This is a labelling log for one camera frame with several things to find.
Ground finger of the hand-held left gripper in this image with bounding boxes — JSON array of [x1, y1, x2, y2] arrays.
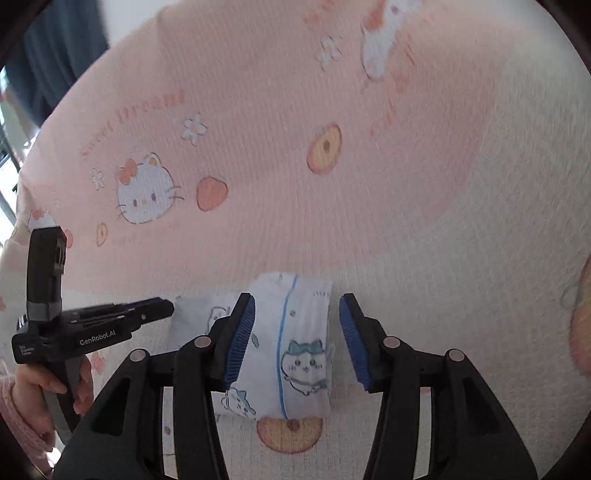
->
[[69, 298, 175, 326]]

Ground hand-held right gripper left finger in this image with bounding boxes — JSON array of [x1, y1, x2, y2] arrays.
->
[[54, 292, 256, 480]]

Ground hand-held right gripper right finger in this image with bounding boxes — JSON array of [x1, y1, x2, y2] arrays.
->
[[339, 293, 539, 480]]

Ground white cartoon print pajama pants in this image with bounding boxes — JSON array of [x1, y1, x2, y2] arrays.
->
[[221, 271, 334, 420]]

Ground person's left hand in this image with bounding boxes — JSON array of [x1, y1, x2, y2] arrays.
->
[[13, 357, 94, 452]]

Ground pink cartoon cat printed blanket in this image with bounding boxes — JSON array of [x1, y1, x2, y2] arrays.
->
[[0, 0, 591, 480]]

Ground window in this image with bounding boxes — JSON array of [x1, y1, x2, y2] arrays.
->
[[0, 69, 28, 222]]

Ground dark blue curtain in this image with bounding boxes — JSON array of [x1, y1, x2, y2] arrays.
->
[[4, 0, 112, 125]]

